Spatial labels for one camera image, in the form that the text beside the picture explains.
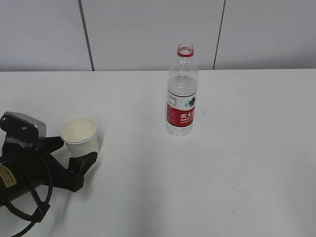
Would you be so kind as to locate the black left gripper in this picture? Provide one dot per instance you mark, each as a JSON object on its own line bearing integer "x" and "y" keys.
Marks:
{"x": 26, "y": 166}

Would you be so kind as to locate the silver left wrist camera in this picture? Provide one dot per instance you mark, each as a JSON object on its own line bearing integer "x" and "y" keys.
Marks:
{"x": 22, "y": 127}

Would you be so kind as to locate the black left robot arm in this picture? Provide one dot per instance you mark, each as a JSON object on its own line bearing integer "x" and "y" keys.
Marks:
{"x": 24, "y": 166}

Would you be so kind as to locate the clear water bottle red label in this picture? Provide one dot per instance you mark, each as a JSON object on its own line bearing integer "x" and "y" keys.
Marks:
{"x": 182, "y": 87}

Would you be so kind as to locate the white paper cup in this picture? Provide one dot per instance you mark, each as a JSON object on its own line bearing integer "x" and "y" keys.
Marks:
{"x": 80, "y": 135}

